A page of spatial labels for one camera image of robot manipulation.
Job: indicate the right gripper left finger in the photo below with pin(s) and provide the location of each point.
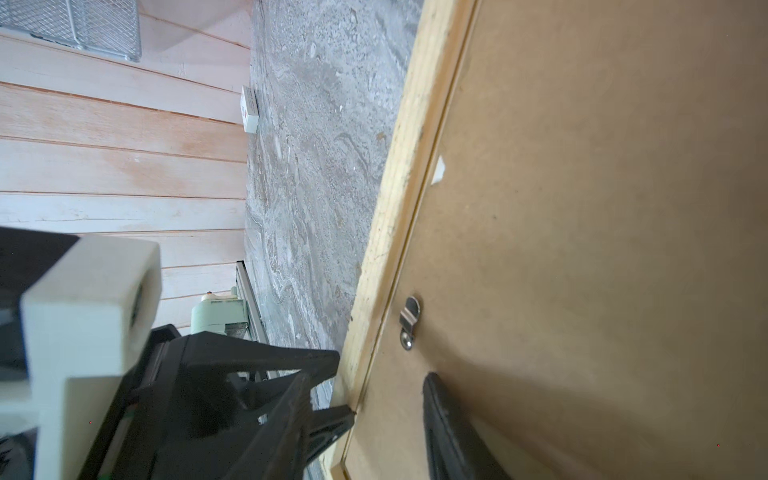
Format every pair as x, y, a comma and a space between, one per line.
279, 449

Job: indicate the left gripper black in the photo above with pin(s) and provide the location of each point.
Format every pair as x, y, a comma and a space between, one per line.
174, 414

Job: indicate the white wire mesh shelf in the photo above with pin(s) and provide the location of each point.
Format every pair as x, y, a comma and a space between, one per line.
107, 27

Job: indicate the light wooden picture frame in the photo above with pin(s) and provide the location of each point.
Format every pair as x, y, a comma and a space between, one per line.
402, 180

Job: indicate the small white square tag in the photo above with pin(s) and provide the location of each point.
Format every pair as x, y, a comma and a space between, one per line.
249, 110

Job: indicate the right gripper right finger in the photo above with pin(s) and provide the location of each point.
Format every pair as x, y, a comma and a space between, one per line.
454, 450

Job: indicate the brown cardboard backing board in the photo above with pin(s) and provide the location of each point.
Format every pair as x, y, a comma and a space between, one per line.
589, 276

